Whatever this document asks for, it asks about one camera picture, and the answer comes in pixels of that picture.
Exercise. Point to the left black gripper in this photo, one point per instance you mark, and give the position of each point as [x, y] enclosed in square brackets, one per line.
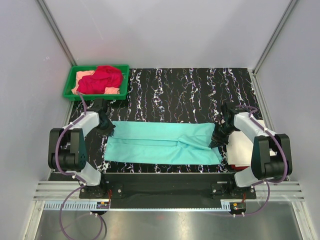
[108, 131]

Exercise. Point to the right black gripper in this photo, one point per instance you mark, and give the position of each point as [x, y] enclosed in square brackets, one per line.
[216, 140]

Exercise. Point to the teal t-shirt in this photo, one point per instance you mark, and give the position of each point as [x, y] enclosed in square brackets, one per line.
[162, 143]

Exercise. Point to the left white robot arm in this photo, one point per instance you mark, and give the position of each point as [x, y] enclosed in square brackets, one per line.
[68, 155]

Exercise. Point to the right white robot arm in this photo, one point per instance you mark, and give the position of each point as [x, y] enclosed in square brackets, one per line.
[270, 158]

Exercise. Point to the folded white t-shirt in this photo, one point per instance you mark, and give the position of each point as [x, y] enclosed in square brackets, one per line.
[241, 142]

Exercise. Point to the folded red t-shirt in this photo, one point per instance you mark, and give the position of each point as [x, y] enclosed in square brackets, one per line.
[238, 168]

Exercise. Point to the peach t-shirt in bin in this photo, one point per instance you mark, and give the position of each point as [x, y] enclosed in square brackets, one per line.
[80, 75]

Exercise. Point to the red t-shirt in bin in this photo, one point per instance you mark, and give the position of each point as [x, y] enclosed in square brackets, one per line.
[100, 80]

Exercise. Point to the black marble pattern mat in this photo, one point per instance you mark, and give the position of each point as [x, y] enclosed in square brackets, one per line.
[175, 95]

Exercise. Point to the green plastic bin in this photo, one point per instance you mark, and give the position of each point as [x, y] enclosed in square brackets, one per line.
[71, 83]

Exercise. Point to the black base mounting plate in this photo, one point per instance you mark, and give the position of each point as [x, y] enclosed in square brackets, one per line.
[213, 185]

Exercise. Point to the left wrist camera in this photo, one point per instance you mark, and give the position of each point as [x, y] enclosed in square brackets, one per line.
[100, 105]

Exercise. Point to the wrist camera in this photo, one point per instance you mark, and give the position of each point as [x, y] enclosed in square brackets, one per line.
[100, 105]
[229, 110]

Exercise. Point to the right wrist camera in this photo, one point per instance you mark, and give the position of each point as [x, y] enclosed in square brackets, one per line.
[229, 110]

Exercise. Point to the aluminium frame rail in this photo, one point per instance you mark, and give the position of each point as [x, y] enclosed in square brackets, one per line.
[58, 190]

